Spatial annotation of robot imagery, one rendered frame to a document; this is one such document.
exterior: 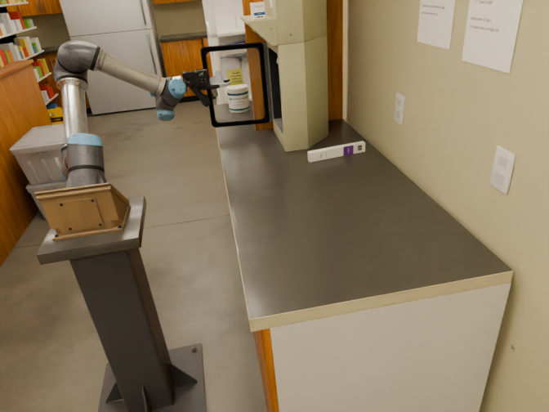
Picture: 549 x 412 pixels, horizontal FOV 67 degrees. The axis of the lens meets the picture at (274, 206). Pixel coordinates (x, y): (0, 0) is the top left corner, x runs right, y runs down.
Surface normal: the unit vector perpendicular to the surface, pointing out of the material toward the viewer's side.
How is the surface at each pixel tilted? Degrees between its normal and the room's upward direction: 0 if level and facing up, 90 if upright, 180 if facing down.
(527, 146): 90
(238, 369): 0
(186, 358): 0
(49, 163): 95
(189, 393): 0
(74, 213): 90
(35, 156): 95
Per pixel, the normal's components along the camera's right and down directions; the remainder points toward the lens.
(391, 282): -0.07, -0.87
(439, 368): 0.18, 0.47
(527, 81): -0.98, 0.15
